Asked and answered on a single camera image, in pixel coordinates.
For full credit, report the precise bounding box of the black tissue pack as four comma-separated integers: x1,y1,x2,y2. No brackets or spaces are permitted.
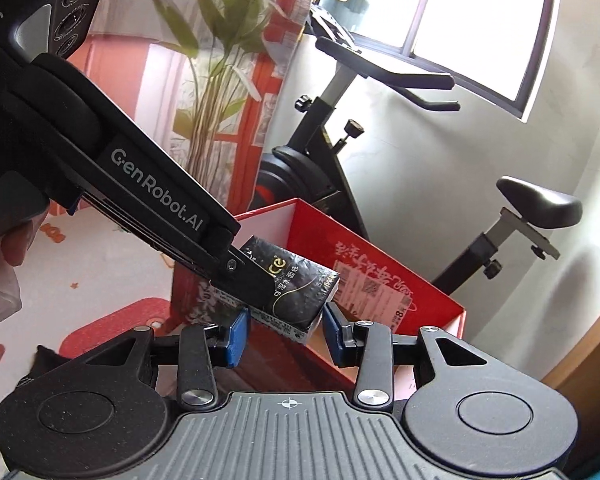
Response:
212,236,339,344

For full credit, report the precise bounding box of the left human hand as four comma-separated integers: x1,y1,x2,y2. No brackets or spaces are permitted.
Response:
0,206,50,323

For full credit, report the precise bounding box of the black exercise bike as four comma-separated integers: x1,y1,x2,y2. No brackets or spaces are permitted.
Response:
253,6,584,297

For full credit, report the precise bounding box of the red patterned curtain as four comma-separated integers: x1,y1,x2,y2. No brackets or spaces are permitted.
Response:
71,0,311,214

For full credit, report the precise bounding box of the window with dark frame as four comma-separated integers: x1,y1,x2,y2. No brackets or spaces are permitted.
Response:
318,0,559,122

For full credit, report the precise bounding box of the brown wooden door frame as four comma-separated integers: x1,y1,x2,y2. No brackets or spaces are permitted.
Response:
543,317,600,470

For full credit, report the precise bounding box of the red strawberry cardboard box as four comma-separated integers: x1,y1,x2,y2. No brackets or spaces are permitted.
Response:
171,197,467,401

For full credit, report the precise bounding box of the green potted plant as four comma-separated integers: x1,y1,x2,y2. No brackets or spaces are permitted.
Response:
149,0,301,206

